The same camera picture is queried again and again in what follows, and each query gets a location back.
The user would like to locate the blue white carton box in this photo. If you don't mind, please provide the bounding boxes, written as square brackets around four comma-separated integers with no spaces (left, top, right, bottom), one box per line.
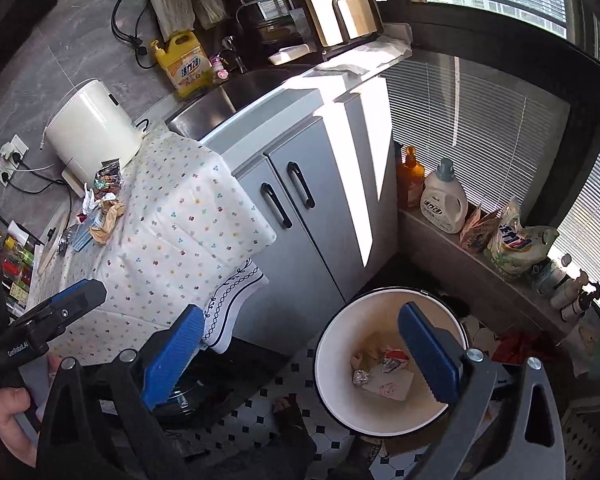
[71,211,104,252]

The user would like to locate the brown paper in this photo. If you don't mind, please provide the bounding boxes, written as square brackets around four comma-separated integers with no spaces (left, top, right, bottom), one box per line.
[88,198,125,245]

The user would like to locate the red white patterned wrapper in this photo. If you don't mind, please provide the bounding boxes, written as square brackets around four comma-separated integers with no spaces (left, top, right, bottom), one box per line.
[380,348,411,374]

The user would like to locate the white printed plastic bag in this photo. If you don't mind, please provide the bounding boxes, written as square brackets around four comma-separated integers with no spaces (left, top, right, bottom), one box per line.
[362,364,415,402]

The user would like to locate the foil ball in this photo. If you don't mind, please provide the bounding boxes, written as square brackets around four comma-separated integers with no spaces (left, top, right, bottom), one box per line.
[352,368,372,387]

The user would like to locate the white round trash bin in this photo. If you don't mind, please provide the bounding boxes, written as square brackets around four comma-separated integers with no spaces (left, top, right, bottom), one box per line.
[314,287,468,438]

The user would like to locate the person's left hand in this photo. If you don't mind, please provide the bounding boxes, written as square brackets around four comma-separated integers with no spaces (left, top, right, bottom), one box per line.
[0,353,64,468]

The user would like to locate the spice rack with bottles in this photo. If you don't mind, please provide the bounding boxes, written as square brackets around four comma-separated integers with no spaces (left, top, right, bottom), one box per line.
[0,215,42,318]

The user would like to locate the floral white tablecloth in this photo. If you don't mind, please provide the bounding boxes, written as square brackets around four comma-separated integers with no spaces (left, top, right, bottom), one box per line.
[32,124,276,364]

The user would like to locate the green white refill pouch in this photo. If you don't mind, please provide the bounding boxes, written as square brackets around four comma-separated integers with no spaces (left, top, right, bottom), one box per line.
[484,197,559,281]

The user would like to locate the crumpled white tissue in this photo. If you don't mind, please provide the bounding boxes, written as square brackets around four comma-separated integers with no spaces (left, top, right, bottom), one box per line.
[82,183,99,216]

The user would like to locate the white laundry detergent bottle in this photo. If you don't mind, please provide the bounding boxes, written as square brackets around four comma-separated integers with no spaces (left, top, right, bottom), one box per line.
[420,157,468,234]

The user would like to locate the colourful foil snack wrapper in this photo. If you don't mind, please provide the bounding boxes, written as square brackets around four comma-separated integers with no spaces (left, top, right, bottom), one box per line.
[93,158,122,200]

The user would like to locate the orange bottle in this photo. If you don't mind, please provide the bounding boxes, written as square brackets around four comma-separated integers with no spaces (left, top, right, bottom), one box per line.
[396,145,425,209]

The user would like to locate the grey cabinet doors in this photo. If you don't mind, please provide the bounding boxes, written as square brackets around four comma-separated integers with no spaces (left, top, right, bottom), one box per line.
[235,103,398,356]

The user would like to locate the white cylindrical appliance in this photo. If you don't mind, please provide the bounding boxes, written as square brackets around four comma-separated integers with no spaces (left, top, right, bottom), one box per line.
[42,78,144,194]

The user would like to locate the stainless steel sink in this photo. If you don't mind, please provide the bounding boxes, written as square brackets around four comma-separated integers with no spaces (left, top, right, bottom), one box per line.
[164,64,310,141]

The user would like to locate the yellow detergent jug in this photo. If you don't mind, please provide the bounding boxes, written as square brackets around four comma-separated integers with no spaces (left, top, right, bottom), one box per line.
[150,30,213,98]

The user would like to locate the pink faucet ornament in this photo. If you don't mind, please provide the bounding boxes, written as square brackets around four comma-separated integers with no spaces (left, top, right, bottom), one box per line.
[211,56,230,84]

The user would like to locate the black dish rack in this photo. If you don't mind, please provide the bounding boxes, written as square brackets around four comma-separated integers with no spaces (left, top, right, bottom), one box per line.
[232,0,323,68]

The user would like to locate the white wall socket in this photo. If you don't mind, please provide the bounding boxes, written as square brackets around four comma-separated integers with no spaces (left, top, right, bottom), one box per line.
[0,134,29,186]

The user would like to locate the black power cable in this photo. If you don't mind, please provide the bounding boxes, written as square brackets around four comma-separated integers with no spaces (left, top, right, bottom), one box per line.
[110,0,159,71]

